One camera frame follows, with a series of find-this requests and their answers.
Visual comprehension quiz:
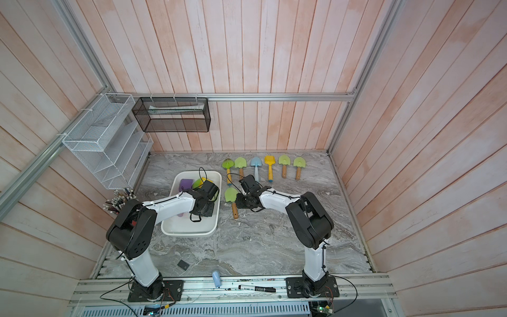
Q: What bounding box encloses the black mesh wall basket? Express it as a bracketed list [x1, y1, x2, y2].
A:
[133, 96, 211, 133]

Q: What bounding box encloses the green shovel yellow blue handle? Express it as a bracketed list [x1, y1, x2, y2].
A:
[192, 178, 206, 189]

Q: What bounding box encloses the olive green pointed shovel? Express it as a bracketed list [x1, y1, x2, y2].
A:
[234, 157, 247, 179]

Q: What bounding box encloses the black marker pen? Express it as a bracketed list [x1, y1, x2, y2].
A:
[238, 285, 277, 293]

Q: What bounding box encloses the light green shovel wooden handle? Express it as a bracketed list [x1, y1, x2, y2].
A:
[278, 155, 291, 178]

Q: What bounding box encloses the green spade wooden handle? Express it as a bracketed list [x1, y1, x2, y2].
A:
[293, 157, 306, 180]

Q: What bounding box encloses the red cup of pencils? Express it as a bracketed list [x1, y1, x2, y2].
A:
[102, 188, 137, 215]

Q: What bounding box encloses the white plastic storage box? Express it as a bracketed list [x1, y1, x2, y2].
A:
[161, 169, 222, 238]

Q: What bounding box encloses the small black square piece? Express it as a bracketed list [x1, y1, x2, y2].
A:
[177, 260, 190, 271]

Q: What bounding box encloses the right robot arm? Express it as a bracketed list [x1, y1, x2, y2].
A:
[236, 175, 339, 299]

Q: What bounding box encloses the light blue shovel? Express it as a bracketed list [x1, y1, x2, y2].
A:
[250, 157, 262, 182]

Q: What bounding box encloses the white wire mesh shelf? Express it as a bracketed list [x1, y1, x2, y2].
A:
[63, 93, 153, 190]

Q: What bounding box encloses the light green shovel wide blade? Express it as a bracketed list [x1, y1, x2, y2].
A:
[224, 188, 239, 219]

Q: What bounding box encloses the purple shovel square blade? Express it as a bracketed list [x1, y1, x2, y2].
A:
[178, 178, 194, 192]

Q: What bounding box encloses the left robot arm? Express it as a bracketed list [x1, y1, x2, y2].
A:
[106, 180, 219, 301]

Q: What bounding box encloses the light blue small cylinder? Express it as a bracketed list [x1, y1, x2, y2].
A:
[212, 270, 222, 289]

